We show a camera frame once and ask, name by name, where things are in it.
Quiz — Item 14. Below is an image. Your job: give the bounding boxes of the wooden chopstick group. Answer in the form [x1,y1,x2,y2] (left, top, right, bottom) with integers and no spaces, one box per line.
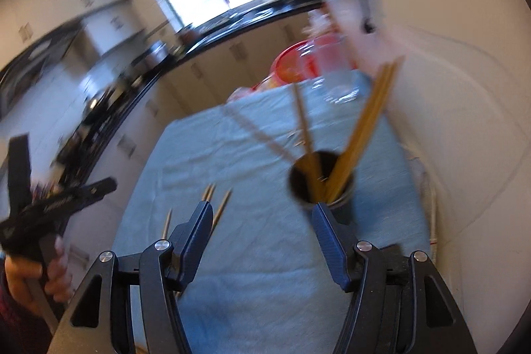
[331,55,406,201]
[210,189,232,235]
[325,63,394,203]

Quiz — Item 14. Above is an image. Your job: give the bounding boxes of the dark grey utensil holder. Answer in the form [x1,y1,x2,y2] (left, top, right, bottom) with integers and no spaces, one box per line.
[287,150,355,226]

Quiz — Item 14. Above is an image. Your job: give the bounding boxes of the wooden chopstick diagonal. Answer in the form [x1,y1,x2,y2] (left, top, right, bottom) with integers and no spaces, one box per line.
[221,104,296,164]

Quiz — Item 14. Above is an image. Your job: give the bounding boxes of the red jacket sleeve forearm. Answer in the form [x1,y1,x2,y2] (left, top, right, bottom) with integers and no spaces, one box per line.
[1,258,51,353]

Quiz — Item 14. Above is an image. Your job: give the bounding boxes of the beige kitchen base cabinets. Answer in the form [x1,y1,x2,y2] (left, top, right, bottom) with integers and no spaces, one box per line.
[66,11,309,260]

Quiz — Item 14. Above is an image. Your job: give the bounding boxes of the black kitchen countertop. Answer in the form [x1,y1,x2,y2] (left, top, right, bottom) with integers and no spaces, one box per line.
[56,0,322,187]

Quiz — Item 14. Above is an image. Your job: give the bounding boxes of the person's left hand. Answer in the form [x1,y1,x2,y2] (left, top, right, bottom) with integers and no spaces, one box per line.
[5,236,74,317]

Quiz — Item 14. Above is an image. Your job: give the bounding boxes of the blue terry towel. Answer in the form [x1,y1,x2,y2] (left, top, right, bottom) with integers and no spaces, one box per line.
[112,72,430,353]

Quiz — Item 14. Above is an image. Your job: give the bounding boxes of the clear glass pitcher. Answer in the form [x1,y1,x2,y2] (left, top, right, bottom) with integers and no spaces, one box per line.
[309,10,359,104]

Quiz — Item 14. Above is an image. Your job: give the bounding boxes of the red plastic basin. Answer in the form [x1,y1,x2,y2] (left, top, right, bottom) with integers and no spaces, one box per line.
[268,32,357,87]

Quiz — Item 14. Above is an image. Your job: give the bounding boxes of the beige upper wall cabinets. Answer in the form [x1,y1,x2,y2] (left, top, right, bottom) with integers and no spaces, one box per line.
[1,0,143,66]

